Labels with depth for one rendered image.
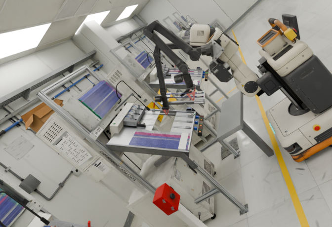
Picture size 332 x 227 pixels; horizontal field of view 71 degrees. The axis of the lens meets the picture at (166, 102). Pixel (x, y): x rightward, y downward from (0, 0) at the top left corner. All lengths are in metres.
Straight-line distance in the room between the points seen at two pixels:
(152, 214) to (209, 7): 8.20
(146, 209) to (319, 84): 1.82
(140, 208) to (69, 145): 0.90
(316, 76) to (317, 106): 0.23
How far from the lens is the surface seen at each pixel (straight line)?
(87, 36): 5.64
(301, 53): 1.83
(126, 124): 2.31
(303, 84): 1.90
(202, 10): 9.64
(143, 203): 2.45
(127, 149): 2.05
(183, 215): 1.81
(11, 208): 1.54
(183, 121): 2.34
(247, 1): 9.68
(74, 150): 2.29
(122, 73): 3.38
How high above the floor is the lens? 1.46
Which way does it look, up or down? 10 degrees down
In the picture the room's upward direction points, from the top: 46 degrees counter-clockwise
